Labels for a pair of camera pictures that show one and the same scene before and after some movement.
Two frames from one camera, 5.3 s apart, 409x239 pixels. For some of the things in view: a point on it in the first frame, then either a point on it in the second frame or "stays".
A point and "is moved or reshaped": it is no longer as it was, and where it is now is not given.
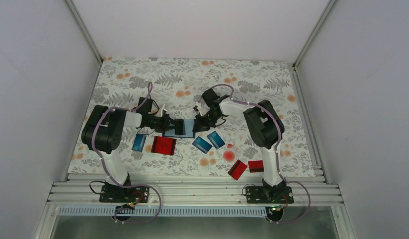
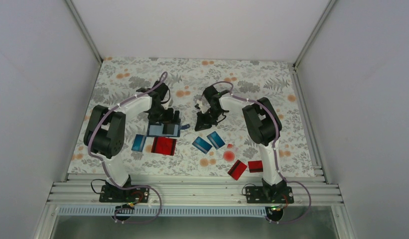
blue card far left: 139,143 stays
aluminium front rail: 305,193 stays
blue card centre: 202,145 stays
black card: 180,128 is moved or reshaped
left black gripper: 166,120 → 168,118
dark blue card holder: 189,125 is moved or reshaped
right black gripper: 201,125 stays
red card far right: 255,166 stays
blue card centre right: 215,140 stays
